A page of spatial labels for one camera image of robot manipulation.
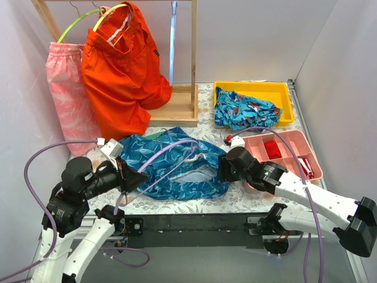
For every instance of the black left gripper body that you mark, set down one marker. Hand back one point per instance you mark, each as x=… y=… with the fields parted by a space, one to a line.
x=123 y=177

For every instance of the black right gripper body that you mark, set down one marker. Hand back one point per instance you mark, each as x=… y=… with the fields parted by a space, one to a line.
x=223 y=168

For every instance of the lilac hanger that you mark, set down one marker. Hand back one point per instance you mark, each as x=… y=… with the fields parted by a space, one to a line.
x=122 y=200

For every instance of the dark blue shark shorts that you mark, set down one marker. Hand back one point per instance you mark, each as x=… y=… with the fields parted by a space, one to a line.
x=195 y=178

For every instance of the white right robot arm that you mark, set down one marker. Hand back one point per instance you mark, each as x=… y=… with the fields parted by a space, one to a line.
x=352 y=222

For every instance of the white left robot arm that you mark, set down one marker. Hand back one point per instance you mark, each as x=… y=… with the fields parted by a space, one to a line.
x=66 y=209

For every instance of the light blue patterned shorts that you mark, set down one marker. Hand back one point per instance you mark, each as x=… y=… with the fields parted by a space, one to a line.
x=239 y=112

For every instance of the orange shorts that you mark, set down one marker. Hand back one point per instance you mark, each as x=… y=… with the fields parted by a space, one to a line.
x=121 y=74

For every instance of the pink patterned shorts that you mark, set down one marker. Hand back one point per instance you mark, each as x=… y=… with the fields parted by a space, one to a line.
x=64 y=76

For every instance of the yellow hanger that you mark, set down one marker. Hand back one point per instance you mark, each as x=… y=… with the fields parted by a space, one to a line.
x=106 y=15

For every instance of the green hanger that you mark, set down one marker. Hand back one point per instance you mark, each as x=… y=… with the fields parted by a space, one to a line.
x=100 y=10

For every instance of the light blue hanger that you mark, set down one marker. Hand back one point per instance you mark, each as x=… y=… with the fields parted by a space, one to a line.
x=172 y=41

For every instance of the red rolled cloth rear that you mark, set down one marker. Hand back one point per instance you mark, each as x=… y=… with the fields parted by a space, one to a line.
x=272 y=149

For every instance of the pink divided tray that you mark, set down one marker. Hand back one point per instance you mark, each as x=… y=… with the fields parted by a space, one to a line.
x=292 y=145

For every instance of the green folded cloth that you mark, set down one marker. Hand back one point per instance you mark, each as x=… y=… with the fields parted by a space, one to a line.
x=154 y=136

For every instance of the red white striped cloth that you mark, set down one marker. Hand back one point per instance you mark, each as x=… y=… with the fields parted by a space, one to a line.
x=306 y=167

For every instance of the wooden clothes rack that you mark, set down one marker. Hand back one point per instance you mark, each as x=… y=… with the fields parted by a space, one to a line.
x=182 y=109

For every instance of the yellow plastic bin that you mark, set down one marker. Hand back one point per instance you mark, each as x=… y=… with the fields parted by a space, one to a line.
x=275 y=92

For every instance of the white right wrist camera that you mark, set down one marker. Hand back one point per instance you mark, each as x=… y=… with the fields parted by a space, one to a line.
x=234 y=142

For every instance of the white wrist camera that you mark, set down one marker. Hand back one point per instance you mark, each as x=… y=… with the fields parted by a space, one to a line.
x=111 y=150
x=234 y=142

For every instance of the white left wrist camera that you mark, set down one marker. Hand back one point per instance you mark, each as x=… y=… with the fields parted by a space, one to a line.
x=111 y=150

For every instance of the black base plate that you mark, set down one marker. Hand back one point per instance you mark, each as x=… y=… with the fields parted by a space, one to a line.
x=193 y=230

